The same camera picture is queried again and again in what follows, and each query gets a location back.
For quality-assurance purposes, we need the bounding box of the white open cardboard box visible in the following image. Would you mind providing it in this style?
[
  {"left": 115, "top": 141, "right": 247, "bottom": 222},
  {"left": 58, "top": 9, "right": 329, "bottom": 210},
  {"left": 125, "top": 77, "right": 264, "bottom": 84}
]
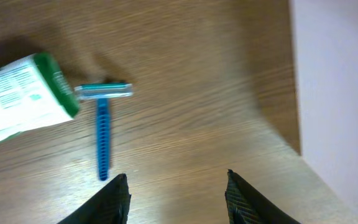
[{"left": 290, "top": 0, "right": 358, "bottom": 216}]

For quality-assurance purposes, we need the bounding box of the green white soap box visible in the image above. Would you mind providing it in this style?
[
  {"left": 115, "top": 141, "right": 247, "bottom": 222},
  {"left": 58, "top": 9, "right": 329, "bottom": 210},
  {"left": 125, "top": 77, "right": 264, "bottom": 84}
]
[{"left": 0, "top": 52, "right": 80, "bottom": 142}]

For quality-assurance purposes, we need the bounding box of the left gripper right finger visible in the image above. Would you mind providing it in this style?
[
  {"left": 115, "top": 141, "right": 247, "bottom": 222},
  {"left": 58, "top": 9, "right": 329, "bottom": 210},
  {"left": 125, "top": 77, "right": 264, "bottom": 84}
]
[{"left": 224, "top": 169, "right": 300, "bottom": 224}]

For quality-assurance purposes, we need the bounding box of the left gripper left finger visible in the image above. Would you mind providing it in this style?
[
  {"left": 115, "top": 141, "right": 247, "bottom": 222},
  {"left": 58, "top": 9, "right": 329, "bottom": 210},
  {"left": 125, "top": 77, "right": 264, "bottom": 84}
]
[{"left": 58, "top": 173, "right": 132, "bottom": 224}]

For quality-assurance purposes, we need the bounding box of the blue disposable razor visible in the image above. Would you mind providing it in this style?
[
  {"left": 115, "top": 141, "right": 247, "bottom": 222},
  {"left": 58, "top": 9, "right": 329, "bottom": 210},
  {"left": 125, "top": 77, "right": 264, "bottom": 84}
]
[{"left": 75, "top": 82, "right": 133, "bottom": 181}]

